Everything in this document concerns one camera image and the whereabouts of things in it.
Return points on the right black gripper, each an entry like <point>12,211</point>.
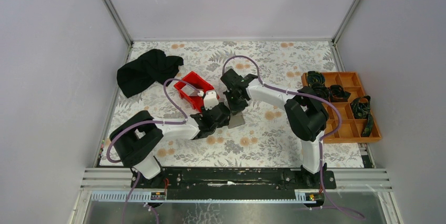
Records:
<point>234,109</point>

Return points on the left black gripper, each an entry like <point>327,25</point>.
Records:
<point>224,123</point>

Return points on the grey card holder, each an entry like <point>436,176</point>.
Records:
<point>236,120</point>

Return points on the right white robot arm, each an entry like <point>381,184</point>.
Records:
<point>306,115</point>

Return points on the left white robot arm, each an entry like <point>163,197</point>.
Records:
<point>137,137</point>

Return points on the cards in red bin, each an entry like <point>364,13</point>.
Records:
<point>192,91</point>

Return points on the floral table mat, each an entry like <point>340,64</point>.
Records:
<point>265,139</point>

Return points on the black cloth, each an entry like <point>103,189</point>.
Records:
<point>152,66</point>

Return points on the rolled dark tie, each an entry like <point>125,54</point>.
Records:
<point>315,78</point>
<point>321,91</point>
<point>338,94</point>

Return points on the wooden compartment tray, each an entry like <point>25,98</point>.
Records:
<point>351,128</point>

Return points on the unrolled dark tie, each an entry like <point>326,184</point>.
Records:
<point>361,109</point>

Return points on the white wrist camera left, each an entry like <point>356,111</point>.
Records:
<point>210,99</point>

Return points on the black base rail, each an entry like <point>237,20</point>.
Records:
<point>181,183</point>

